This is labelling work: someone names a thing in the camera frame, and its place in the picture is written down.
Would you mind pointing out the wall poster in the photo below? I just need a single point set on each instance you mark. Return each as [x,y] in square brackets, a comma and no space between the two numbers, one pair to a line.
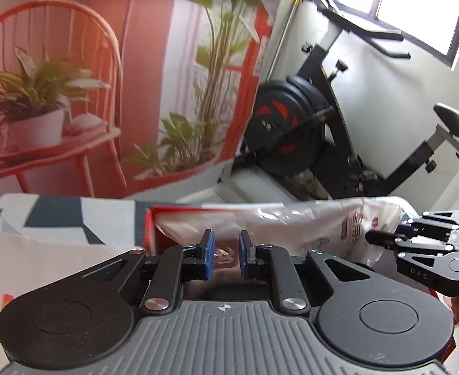
[143,86]

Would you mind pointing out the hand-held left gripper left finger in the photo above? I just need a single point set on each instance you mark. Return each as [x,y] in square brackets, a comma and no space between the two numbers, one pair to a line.
[208,258]

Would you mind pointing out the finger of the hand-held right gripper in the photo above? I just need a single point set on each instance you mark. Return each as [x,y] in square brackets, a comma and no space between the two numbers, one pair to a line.
[432,224]
[417,265]

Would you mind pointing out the clear printed plastic bag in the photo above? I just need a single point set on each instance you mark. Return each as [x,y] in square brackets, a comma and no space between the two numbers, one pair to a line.
[311,226]

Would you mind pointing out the window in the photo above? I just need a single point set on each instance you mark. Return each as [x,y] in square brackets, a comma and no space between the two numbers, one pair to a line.
[409,0]

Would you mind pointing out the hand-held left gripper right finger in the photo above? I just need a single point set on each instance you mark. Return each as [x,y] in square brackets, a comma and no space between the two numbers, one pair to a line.
[245,258]

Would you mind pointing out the red cardboard box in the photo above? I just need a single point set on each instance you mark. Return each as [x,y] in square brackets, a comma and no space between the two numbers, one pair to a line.
[150,230]

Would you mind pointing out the black exercise bike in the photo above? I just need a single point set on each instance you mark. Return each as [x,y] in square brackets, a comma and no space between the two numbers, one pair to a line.
[288,125]

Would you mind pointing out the patterned white blanket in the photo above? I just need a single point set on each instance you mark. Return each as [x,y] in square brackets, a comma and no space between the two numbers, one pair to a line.
[57,218]

